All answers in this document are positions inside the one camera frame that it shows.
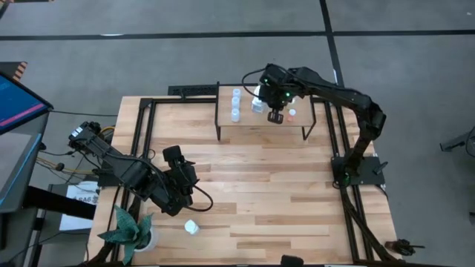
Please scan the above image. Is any small black object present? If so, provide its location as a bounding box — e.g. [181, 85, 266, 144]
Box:
[281, 254, 304, 267]

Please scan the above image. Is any orange black striped object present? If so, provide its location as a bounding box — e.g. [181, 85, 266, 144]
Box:
[12, 61, 29, 83]

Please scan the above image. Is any black aluminium table frame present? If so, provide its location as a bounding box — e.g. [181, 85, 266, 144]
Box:
[83, 95, 405, 267]

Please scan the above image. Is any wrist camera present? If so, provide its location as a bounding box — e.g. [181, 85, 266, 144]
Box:
[178, 161, 199, 187]
[262, 63, 287, 87]

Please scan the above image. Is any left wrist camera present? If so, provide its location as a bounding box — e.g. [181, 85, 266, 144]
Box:
[178, 161, 199, 187]

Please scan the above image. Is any white paper sign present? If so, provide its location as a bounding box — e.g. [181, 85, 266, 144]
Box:
[59, 180, 102, 231]

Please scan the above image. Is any blue screen monitor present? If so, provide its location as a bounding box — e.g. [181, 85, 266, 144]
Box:
[0, 72, 53, 136]

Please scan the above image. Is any grey equipment cart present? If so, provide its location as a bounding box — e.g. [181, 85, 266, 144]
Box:
[0, 111, 50, 214]

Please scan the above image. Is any black floor cable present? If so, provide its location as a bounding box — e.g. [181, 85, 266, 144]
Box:
[50, 109, 119, 118]

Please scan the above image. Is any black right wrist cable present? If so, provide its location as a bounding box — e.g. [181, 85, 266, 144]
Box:
[241, 67, 269, 100]

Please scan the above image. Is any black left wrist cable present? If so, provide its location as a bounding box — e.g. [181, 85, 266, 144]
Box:
[189, 183, 214, 213]

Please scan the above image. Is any white plant pot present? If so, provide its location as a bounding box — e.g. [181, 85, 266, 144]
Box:
[132, 226, 157, 254]

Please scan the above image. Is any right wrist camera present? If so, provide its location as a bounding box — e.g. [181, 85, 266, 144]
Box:
[262, 63, 287, 87]

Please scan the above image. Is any black power strip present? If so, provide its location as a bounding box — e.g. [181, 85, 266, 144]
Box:
[167, 83, 219, 99]

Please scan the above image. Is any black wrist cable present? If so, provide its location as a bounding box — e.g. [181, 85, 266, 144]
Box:
[189, 183, 214, 213]
[241, 67, 269, 100]

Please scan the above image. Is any thin cable bundle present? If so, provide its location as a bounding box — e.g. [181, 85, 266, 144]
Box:
[35, 146, 97, 177]

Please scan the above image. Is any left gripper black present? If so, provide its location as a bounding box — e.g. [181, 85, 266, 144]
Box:
[159, 145, 194, 217]

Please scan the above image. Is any green artificial plant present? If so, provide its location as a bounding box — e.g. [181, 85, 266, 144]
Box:
[96, 205, 154, 266]

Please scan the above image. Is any black bar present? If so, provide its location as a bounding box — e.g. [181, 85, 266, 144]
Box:
[22, 185, 96, 220]

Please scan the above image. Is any black clamp tool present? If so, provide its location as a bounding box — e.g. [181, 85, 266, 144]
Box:
[384, 238, 427, 257]

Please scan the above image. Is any grey chair base leg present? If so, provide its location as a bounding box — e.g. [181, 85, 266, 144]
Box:
[439, 125, 475, 153]

